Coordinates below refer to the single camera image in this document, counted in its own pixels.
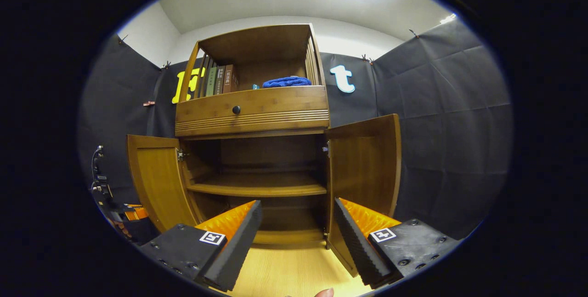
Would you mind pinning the small ceiling light panel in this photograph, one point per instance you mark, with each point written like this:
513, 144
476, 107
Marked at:
448, 18

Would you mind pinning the wooden shoe cabinet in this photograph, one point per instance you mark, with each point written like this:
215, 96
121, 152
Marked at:
257, 44

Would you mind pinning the blue towel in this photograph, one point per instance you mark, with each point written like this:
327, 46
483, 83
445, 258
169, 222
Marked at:
287, 82

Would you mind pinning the black backdrop cloth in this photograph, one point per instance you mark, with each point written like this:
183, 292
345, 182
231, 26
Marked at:
450, 127

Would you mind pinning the wooden inner shelf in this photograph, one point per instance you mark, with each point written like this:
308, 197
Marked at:
257, 186

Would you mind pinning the wooden shoe cabinet door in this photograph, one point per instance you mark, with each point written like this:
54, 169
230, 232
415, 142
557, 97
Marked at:
363, 168
158, 182

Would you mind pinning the black round drawer knob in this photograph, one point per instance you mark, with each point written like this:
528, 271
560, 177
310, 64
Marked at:
236, 110

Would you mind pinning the dark grey book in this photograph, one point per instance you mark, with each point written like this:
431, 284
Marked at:
219, 80

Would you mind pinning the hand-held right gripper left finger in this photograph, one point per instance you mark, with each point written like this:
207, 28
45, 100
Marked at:
236, 251

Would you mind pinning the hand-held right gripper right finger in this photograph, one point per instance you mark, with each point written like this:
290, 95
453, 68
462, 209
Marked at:
356, 246

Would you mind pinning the brown book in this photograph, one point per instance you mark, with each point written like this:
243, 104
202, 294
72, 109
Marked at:
229, 78

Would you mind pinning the small dark clip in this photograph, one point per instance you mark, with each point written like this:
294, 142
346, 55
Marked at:
165, 65
122, 38
367, 59
413, 33

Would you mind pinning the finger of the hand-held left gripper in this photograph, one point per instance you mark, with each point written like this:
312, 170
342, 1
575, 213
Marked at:
137, 213

